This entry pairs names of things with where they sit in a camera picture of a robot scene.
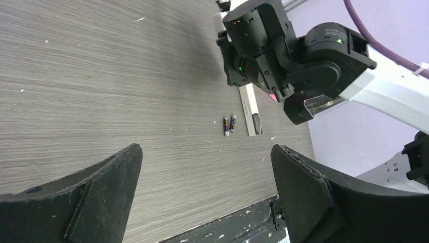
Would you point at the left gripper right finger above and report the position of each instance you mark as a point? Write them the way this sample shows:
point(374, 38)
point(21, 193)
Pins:
point(321, 204)

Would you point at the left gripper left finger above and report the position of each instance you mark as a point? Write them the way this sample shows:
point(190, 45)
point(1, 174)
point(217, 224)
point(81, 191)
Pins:
point(90, 205)

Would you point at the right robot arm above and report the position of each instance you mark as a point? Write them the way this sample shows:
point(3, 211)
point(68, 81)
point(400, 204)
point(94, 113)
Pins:
point(325, 68)

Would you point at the slim white black remote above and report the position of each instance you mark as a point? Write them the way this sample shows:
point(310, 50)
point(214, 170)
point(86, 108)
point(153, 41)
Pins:
point(250, 109)

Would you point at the dark aaa battery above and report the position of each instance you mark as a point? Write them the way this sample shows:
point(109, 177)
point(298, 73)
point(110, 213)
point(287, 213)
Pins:
point(233, 123)
point(226, 126)

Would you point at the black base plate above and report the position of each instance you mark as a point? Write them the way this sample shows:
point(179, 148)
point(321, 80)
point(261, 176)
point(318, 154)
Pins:
point(259, 222)

